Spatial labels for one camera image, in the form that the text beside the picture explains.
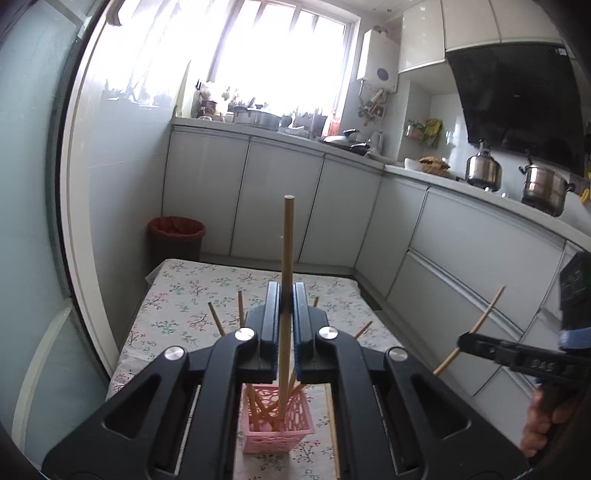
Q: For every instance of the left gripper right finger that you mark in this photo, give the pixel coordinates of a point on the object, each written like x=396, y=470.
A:
x=394, y=418

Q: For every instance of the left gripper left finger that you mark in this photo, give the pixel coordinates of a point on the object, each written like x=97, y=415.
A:
x=177, y=418

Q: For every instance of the right hand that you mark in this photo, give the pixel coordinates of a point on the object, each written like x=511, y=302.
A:
x=539, y=422

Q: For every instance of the pink perforated utensil basket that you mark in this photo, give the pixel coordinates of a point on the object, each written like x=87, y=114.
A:
x=263, y=430

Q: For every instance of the wooden chopstick in basket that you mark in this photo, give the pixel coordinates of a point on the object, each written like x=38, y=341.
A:
x=363, y=330
x=241, y=310
x=216, y=320

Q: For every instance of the floral tablecloth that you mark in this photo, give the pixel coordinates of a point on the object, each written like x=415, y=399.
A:
x=175, y=312

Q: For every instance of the white lower cabinets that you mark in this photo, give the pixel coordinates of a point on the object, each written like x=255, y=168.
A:
x=433, y=253

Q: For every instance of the white cabinets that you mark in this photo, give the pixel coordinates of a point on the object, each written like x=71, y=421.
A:
x=431, y=29
x=433, y=253

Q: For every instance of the red trash bin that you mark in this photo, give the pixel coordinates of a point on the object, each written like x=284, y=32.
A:
x=174, y=237

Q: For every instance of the steel kettle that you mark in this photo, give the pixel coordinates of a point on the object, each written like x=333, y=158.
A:
x=482, y=170

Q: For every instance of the white bowl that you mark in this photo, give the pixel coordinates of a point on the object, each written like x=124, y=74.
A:
x=412, y=164

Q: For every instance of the black range hood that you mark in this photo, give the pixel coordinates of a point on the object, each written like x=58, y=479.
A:
x=522, y=98

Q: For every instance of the yellow green food bag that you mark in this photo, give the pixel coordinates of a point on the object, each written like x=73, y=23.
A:
x=432, y=132

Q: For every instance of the black frying pan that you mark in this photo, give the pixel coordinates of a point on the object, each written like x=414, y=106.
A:
x=351, y=140

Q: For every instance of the steel pot by window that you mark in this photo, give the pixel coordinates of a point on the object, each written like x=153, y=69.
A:
x=256, y=118

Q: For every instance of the white water heater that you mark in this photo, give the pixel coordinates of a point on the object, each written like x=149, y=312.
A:
x=379, y=61

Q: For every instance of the white upper cabinets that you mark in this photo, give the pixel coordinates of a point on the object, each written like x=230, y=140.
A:
x=431, y=29

